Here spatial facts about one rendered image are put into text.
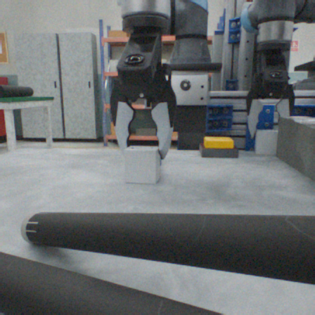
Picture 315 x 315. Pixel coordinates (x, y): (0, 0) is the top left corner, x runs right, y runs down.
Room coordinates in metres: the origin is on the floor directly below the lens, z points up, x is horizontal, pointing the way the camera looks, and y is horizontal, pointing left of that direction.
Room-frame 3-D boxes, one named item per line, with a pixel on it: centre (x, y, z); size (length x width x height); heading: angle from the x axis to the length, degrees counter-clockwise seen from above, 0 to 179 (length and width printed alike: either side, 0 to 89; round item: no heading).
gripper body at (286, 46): (0.75, -0.27, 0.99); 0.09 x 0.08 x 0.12; 167
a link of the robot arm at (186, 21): (1.17, -0.11, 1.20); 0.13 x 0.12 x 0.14; 90
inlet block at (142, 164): (0.53, 0.02, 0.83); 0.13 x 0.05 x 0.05; 170
